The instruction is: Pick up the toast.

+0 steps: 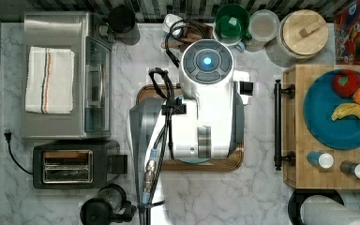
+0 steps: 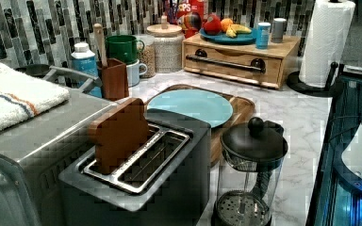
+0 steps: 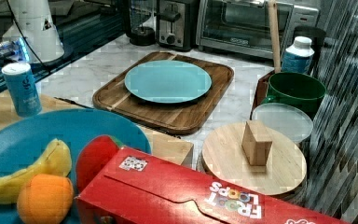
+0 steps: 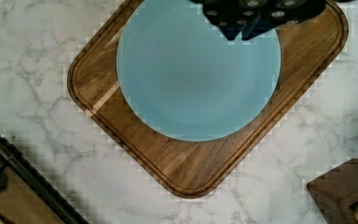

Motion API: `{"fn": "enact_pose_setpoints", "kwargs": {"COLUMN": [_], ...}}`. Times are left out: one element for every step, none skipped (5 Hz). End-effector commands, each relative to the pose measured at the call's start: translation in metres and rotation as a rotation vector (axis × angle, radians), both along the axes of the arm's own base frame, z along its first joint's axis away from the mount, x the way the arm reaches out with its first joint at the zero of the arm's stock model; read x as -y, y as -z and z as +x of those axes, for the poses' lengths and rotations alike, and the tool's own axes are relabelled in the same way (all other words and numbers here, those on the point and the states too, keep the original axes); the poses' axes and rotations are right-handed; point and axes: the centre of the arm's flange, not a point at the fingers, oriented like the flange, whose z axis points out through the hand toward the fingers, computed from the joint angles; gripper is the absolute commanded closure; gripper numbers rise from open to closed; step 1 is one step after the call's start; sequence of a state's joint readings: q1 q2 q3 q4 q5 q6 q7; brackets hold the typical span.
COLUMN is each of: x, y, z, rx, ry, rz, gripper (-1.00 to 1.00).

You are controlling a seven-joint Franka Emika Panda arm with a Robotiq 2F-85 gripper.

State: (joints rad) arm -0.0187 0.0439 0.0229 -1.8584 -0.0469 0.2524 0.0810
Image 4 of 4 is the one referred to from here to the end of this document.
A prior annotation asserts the wooden cutting board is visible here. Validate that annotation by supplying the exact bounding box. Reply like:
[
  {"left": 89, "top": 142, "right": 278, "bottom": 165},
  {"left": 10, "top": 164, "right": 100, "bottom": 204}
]
[{"left": 67, "top": 0, "right": 349, "bottom": 199}]

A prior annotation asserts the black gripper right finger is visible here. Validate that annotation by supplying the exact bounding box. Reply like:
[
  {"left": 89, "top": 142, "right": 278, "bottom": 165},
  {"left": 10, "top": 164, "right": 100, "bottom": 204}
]
[{"left": 241, "top": 0, "right": 326, "bottom": 41}]

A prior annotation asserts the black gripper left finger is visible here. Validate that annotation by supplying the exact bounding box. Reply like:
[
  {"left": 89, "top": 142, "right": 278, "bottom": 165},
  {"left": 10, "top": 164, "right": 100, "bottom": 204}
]
[{"left": 202, "top": 0, "right": 253, "bottom": 41}]

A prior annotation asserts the wooden bread box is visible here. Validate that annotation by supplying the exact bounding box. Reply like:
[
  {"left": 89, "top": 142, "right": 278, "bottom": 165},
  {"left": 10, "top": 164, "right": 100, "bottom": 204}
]
[{"left": 0, "top": 160, "right": 64, "bottom": 224}]

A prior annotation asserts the black bread box handle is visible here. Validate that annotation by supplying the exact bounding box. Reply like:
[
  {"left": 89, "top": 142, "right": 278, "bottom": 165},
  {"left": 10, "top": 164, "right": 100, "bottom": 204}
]
[{"left": 0, "top": 134, "right": 89, "bottom": 224}]

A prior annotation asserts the light blue plate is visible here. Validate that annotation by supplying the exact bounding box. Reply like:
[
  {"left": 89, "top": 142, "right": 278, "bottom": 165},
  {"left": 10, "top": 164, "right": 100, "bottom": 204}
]
[{"left": 117, "top": 0, "right": 281, "bottom": 142}]

